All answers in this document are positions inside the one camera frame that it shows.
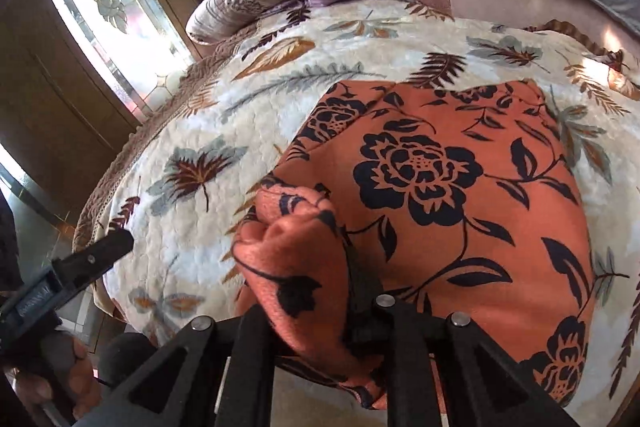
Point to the wooden window frame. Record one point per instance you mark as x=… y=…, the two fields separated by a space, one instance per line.
x=60 y=107

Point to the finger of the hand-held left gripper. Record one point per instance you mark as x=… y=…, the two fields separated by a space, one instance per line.
x=100 y=252

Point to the orange floral garment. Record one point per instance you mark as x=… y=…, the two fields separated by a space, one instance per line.
x=425 y=167

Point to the stained glass window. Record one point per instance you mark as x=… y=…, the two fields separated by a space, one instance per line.
x=115 y=7

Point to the person's left hand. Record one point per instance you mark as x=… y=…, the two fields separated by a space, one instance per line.
x=82 y=382

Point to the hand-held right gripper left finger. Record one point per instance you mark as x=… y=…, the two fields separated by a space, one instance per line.
x=250 y=357

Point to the cream leaf-print blanket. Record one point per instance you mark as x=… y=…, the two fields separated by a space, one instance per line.
x=225 y=107

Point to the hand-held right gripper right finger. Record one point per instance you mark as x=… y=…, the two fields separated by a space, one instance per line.
x=402 y=342

